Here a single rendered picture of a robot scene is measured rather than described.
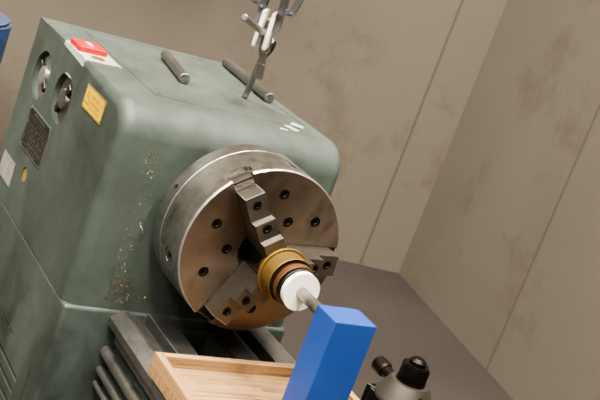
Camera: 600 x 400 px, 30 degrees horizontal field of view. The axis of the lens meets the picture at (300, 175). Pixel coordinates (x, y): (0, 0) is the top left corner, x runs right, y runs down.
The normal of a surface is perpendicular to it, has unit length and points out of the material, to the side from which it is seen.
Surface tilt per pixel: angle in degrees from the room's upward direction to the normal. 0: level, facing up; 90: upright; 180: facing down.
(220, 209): 90
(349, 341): 90
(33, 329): 90
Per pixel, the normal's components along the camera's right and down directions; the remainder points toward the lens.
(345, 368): 0.45, 0.37
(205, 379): 0.33, -0.91
